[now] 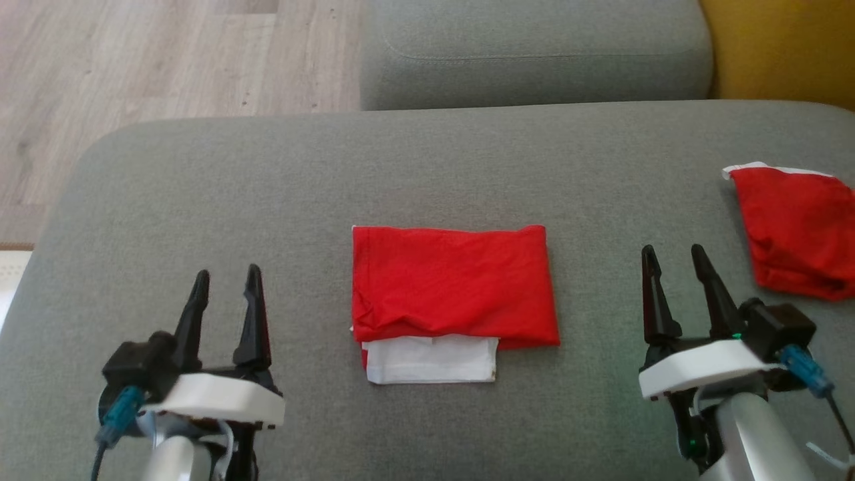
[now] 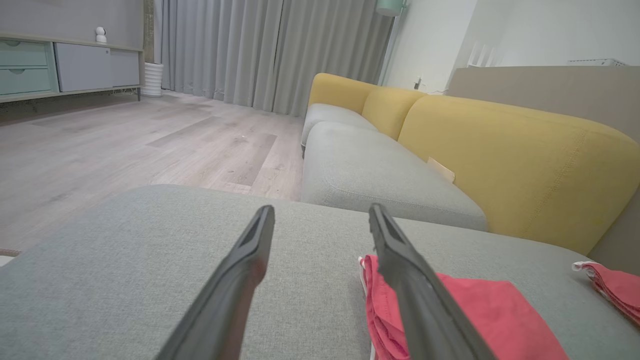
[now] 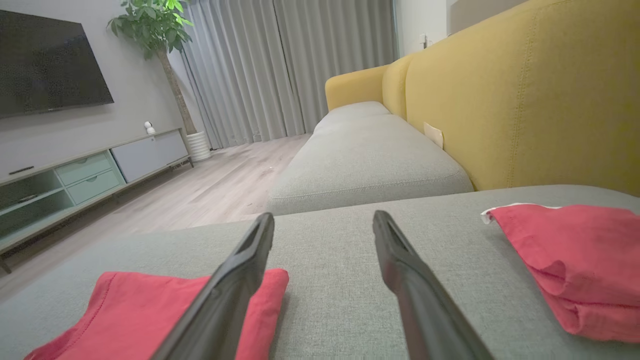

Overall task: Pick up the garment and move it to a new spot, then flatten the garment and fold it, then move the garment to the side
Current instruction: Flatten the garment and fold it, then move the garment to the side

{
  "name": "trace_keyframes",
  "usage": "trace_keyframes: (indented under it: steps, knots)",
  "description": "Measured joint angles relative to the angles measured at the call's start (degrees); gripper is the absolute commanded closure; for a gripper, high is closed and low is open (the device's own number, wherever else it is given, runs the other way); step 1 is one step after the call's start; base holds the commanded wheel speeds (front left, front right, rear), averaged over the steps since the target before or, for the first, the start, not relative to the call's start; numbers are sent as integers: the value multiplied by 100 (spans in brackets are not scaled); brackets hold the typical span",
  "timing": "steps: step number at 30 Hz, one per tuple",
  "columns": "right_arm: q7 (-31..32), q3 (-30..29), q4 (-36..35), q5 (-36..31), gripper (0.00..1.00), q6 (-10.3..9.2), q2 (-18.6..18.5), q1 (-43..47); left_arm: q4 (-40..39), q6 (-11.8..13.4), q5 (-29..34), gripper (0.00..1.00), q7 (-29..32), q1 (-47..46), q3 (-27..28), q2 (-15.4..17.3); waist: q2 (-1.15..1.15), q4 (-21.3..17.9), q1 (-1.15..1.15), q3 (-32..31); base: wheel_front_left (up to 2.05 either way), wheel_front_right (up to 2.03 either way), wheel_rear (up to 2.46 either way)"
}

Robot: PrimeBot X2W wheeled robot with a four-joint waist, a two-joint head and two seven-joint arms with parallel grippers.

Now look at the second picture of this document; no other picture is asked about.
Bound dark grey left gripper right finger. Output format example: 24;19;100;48
368;202;499;360

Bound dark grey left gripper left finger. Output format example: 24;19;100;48
155;205;277;360

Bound red and white basketball jersey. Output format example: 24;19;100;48
358;254;571;360

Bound red shorts with white trim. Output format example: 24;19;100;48
572;260;640;327

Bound large grey sofa cushion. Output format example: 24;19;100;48
0;184;640;360

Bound beige paper tag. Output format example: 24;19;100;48
426;156;457;184

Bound grey sofa seat cushion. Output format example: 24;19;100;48
301;121;489;232
301;103;379;151

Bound white ribbed pot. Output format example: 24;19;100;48
141;62;165;98

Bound grey pleated curtain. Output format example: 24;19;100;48
154;0;396;119

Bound white slatted rack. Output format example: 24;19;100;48
466;41;499;69

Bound grey and green sideboard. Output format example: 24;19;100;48
0;34;146;104

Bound white grille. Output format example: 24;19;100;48
567;58;629;68

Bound floor lamp with teal shade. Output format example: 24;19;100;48
375;0;410;87

